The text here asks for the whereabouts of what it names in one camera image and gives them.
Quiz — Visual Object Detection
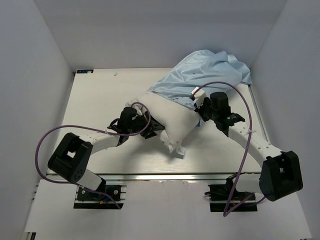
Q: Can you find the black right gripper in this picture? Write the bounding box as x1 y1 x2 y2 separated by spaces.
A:
193 96 218 122

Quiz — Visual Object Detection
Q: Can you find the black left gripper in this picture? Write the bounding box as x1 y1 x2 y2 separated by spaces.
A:
127 110 165 139

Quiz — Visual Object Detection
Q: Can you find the white pillow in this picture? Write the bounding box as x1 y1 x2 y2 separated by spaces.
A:
125 91 200 157

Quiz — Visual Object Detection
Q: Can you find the light blue pillowcase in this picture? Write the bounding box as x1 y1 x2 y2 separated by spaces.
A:
148 49 252 110

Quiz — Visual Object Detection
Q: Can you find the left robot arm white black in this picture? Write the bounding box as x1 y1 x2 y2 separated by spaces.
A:
48 107 165 200

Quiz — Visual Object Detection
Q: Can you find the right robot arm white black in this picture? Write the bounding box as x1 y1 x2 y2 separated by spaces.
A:
192 90 303 202

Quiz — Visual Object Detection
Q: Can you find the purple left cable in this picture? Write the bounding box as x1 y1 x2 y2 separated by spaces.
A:
36 101 152 210

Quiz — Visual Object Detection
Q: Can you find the purple cable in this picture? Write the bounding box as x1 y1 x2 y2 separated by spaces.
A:
192 81 266 218
36 101 152 210

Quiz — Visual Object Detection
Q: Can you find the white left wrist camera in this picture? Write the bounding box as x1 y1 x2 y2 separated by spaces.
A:
132 104 144 116

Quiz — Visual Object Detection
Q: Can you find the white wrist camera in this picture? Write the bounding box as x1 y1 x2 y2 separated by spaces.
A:
190 87 207 109
132 104 144 116

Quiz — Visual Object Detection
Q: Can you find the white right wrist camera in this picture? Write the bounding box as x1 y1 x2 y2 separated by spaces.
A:
190 87 207 109

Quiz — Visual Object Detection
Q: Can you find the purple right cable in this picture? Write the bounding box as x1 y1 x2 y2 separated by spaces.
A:
192 81 266 218

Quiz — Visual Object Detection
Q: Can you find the aluminium table front rail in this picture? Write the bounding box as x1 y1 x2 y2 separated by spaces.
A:
47 172 263 182

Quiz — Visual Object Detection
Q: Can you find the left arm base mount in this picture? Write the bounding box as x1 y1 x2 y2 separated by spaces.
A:
73 182 127 210

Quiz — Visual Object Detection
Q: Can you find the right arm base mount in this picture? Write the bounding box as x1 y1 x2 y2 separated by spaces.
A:
204 173 258 213

